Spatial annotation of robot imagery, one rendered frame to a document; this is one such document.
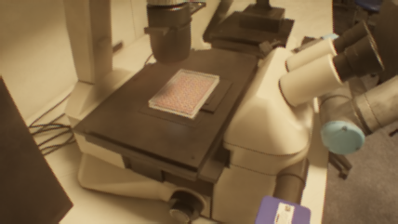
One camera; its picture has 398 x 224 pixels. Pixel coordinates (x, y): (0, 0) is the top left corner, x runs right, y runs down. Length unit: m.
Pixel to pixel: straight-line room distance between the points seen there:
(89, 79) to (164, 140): 0.23
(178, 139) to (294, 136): 0.17
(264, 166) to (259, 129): 0.06
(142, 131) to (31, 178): 0.19
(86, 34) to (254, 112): 0.33
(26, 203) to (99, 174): 0.29
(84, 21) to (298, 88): 0.37
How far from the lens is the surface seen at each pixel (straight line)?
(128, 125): 0.46
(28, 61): 0.92
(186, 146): 0.41
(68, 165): 0.73
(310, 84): 0.36
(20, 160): 0.33
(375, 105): 0.61
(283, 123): 0.35
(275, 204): 0.34
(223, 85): 0.52
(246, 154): 0.39
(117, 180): 0.59
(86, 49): 0.54
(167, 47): 0.42
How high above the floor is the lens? 1.24
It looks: 38 degrees down
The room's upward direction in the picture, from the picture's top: 1 degrees counter-clockwise
